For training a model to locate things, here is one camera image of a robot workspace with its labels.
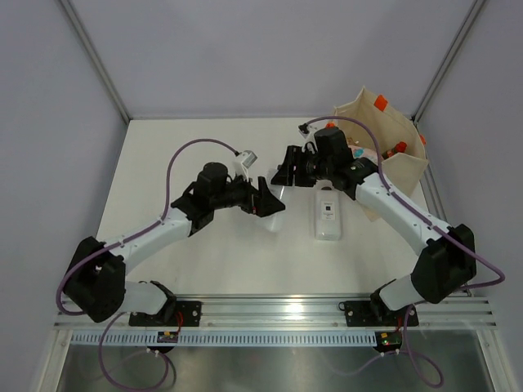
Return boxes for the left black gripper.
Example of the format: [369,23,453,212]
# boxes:
[211,170,284,218]

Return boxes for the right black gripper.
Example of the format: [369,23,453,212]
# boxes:
[272,145,334,187]

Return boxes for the white rectangular bottle black cap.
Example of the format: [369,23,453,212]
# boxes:
[315,187,342,241]

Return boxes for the peach bottle pink cap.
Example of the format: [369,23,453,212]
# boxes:
[349,145,378,164]

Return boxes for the canvas tote bag orange handles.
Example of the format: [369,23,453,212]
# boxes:
[333,88,428,197]

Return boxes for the green bottle red cap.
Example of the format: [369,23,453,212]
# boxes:
[382,141,408,160]

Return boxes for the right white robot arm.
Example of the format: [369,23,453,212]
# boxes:
[270,127,476,324]

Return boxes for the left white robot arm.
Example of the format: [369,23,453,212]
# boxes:
[58,163,285,326]

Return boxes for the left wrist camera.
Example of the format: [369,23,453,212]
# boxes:
[233,150,257,181]

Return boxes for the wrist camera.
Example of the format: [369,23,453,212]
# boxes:
[297,123,317,140]
[233,150,257,181]

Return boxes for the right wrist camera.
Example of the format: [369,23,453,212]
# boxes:
[297,123,317,140]

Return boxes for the aluminium mounting rail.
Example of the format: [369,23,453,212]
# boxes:
[51,294,498,331]

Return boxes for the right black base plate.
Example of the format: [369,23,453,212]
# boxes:
[337,300,419,327]

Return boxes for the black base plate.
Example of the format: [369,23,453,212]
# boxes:
[337,300,419,327]
[128,300,202,327]

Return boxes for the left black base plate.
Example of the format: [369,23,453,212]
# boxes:
[128,300,202,327]

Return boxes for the white slotted cable duct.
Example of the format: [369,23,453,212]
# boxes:
[71,329,377,347]

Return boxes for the right aluminium frame post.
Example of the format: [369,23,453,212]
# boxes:
[410,0,488,127]

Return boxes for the aluminium frame post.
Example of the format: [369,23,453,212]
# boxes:
[56,0,132,126]
[410,0,488,127]

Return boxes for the left aluminium frame post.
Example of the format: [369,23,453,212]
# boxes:
[56,0,132,126]

